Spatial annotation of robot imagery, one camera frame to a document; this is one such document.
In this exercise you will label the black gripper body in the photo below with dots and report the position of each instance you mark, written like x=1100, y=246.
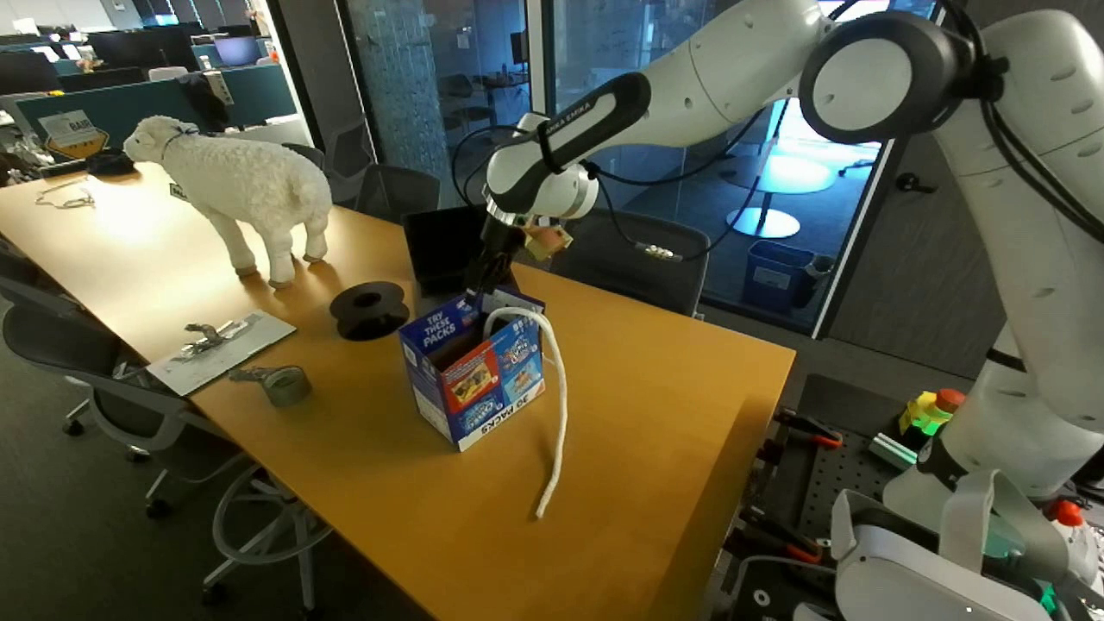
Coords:
x=497, y=246

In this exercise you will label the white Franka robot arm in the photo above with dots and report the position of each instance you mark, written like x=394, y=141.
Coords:
x=1037, y=228

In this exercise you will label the blue cardboard snack box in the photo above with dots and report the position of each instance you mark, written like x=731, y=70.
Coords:
x=468, y=379

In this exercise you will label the small grey terminal box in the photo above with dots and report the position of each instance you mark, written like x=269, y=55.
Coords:
x=895, y=447

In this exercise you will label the black open laptop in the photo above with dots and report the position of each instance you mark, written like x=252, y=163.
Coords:
x=443, y=246

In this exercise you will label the black tape roll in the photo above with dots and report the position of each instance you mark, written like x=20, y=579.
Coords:
x=366, y=312

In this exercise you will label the dark office chair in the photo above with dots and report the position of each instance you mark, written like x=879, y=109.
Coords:
x=56, y=338
x=397, y=193
x=641, y=264

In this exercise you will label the white toy sheep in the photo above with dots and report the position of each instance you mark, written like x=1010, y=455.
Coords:
x=248, y=182

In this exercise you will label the round white table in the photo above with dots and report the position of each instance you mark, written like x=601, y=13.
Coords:
x=765, y=221

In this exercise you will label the clipboard with white paper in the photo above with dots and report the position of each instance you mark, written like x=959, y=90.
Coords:
x=218, y=356

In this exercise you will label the blue storage bin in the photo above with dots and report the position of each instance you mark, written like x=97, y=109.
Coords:
x=788, y=278

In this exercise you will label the black computer monitor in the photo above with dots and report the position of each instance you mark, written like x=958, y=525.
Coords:
x=131, y=49
x=235, y=49

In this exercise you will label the black breadboard mounting table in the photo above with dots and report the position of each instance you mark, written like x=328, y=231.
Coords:
x=805, y=487

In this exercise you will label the blue cubicle partition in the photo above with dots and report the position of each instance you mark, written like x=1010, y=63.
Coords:
x=151, y=103

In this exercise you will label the small black object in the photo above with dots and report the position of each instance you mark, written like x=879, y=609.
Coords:
x=108, y=161

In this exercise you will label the paper sign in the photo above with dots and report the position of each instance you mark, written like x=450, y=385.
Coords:
x=72, y=128

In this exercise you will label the yellow red emergency stop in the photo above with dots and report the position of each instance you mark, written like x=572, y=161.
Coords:
x=933, y=412

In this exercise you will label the red capped white bottle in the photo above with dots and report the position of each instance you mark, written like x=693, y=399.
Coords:
x=1070, y=515

